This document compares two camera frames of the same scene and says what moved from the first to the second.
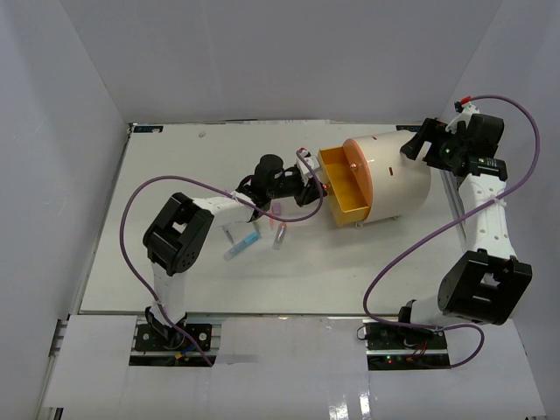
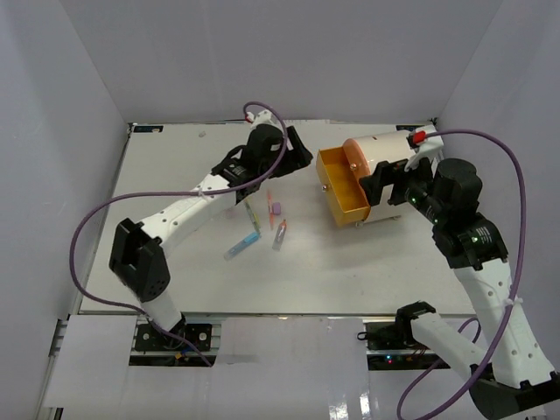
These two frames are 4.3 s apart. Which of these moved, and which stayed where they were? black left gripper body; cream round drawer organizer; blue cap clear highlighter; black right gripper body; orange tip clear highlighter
Moved: black left gripper body; black right gripper body
Stayed: cream round drawer organizer; blue cap clear highlighter; orange tip clear highlighter
